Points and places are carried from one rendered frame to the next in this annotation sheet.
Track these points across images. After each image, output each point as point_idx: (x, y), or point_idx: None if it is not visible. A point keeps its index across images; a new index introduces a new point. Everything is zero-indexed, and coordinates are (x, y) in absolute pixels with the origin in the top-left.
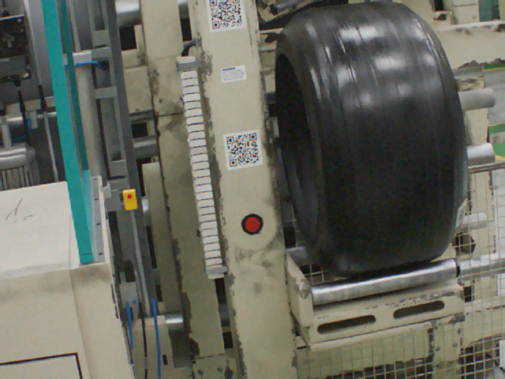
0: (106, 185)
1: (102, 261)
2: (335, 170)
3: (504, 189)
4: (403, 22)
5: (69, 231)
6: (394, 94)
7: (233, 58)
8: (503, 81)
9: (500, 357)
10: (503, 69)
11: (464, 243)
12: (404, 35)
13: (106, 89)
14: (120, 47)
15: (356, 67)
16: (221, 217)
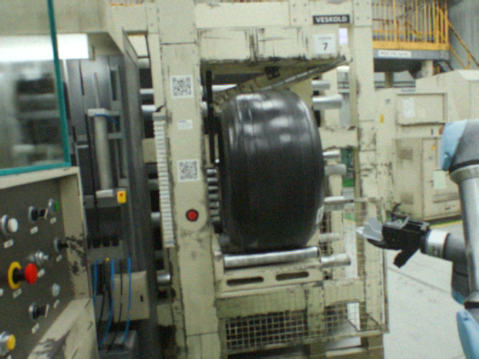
0: (112, 189)
1: None
2: (237, 179)
3: (350, 233)
4: (288, 95)
5: None
6: (277, 133)
7: (185, 115)
8: (351, 191)
9: (348, 314)
10: (351, 187)
11: (327, 250)
12: (287, 102)
13: (115, 134)
14: (129, 114)
15: (254, 117)
16: (174, 209)
